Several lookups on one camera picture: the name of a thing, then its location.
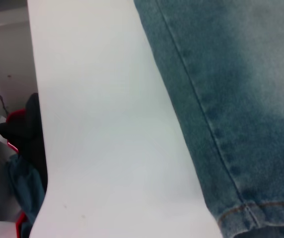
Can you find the blue denim shorts with embroidery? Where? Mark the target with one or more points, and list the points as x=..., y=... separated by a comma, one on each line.
x=243, y=99

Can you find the black garment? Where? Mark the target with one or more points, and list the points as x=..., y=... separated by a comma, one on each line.
x=27, y=138

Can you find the teal blue garment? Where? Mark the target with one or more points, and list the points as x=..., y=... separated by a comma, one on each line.
x=25, y=183

